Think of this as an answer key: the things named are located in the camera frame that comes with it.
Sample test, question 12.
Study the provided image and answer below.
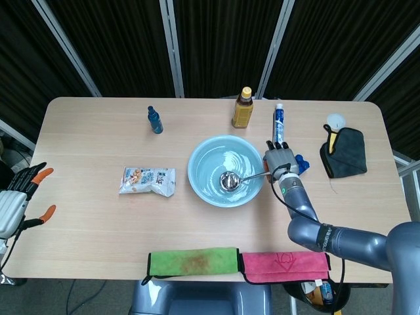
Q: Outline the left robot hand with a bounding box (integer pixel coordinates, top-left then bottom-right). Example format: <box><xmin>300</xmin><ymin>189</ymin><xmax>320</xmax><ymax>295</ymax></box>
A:
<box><xmin>0</xmin><ymin>161</ymin><xmax>56</xmax><ymax>239</ymax></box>

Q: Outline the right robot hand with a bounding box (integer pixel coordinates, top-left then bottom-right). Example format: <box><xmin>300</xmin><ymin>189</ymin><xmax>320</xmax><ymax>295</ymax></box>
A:
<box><xmin>262</xmin><ymin>140</ymin><xmax>301</xmax><ymax>181</ymax></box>

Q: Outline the metal ladle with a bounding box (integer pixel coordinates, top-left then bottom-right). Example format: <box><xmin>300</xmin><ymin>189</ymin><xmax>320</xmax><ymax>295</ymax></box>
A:
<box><xmin>219</xmin><ymin>169</ymin><xmax>272</xmax><ymax>192</ymax></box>

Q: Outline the light blue plastic bowl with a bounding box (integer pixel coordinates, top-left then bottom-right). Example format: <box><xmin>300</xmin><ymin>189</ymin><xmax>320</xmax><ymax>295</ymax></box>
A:
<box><xmin>187</xmin><ymin>135</ymin><xmax>265</xmax><ymax>209</ymax></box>

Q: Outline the blue toy building block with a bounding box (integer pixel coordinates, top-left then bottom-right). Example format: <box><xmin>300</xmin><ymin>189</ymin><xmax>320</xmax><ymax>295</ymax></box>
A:
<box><xmin>294</xmin><ymin>154</ymin><xmax>311</xmax><ymax>178</ymax></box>

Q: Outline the white blue toothpaste tube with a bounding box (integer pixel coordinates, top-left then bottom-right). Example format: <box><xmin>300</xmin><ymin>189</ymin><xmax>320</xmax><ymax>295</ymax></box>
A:
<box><xmin>271</xmin><ymin>103</ymin><xmax>286</xmax><ymax>145</ymax></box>

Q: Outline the yellow tea bottle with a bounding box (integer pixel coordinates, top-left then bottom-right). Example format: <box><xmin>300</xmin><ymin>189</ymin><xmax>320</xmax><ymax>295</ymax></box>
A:
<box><xmin>231</xmin><ymin>86</ymin><xmax>255</xmax><ymax>129</ymax></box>

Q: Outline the grey yellow folded cloth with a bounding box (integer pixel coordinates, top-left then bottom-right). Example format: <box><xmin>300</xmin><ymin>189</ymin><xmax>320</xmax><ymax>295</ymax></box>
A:
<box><xmin>320</xmin><ymin>123</ymin><xmax>368</xmax><ymax>180</ymax></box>

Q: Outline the white round lid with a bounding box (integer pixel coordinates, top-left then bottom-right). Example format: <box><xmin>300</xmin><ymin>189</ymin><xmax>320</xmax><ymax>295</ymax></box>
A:
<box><xmin>326</xmin><ymin>113</ymin><xmax>347</xmax><ymax>129</ymax></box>

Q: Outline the pink microfibre towel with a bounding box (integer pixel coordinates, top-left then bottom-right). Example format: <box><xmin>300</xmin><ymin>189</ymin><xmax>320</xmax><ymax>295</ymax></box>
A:
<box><xmin>241</xmin><ymin>251</ymin><xmax>331</xmax><ymax>285</ymax></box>

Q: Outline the black fabric partition panel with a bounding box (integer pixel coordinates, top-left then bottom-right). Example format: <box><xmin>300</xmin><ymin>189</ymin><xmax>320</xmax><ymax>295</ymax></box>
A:
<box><xmin>265</xmin><ymin>0</ymin><xmax>420</xmax><ymax>99</ymax></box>
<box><xmin>45</xmin><ymin>0</ymin><xmax>177</xmax><ymax>98</ymax></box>
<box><xmin>173</xmin><ymin>0</ymin><xmax>283</xmax><ymax>98</ymax></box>
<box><xmin>364</xmin><ymin>42</ymin><xmax>420</xmax><ymax>161</ymax></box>
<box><xmin>0</xmin><ymin>0</ymin><xmax>93</xmax><ymax>145</ymax></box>

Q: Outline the blue spray bottle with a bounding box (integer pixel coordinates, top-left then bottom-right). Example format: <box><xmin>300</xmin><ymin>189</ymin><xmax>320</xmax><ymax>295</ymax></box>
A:
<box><xmin>146</xmin><ymin>105</ymin><xmax>164</xmax><ymax>135</ymax></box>

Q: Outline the green microfibre towel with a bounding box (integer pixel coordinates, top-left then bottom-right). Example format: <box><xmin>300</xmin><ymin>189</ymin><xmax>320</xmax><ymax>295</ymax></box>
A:
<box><xmin>140</xmin><ymin>247</ymin><xmax>243</xmax><ymax>285</ymax></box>

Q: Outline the white snack bag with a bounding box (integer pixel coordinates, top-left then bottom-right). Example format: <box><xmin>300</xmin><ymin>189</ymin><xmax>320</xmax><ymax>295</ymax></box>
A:
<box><xmin>118</xmin><ymin>166</ymin><xmax>177</xmax><ymax>198</ymax></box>

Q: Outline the black waste bin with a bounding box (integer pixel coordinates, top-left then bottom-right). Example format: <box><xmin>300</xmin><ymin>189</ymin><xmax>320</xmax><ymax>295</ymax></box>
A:
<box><xmin>282</xmin><ymin>278</ymin><xmax>350</xmax><ymax>315</ymax></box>

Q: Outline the grey robot torso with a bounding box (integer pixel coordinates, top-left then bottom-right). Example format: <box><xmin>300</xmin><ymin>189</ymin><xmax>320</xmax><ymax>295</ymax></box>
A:
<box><xmin>131</xmin><ymin>279</ymin><xmax>273</xmax><ymax>315</ymax></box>

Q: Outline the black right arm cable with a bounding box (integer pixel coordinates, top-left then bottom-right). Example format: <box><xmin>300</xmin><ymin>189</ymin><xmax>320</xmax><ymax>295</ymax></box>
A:
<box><xmin>269</xmin><ymin>163</ymin><xmax>346</xmax><ymax>314</ymax></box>

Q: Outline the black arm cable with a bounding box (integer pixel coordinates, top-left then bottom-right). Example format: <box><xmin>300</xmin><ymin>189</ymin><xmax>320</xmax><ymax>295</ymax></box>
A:
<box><xmin>0</xmin><ymin>226</ymin><xmax>20</xmax><ymax>273</ymax></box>
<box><xmin>269</xmin><ymin>163</ymin><xmax>346</xmax><ymax>314</ymax></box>

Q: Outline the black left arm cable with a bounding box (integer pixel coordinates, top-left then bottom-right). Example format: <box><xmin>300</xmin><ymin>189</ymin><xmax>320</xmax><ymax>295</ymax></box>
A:
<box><xmin>0</xmin><ymin>226</ymin><xmax>20</xmax><ymax>273</ymax></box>

